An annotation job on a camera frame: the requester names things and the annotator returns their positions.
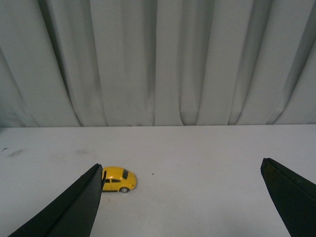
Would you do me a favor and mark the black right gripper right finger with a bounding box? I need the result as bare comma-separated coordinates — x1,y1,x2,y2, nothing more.
260,158,316,237

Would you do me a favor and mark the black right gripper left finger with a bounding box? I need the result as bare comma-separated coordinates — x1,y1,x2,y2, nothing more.
10,164,103,237

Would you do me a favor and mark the yellow beetle toy car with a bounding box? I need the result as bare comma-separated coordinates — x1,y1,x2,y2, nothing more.
102,166,137,193

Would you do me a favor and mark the grey pleated curtain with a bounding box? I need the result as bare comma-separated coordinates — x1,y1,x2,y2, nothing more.
0,0,316,127

